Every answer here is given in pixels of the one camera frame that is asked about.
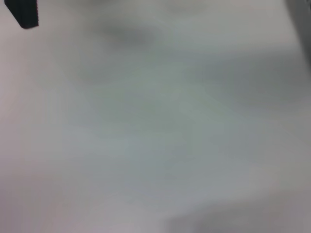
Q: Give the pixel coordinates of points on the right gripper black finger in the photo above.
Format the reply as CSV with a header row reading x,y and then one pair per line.
x,y
24,12

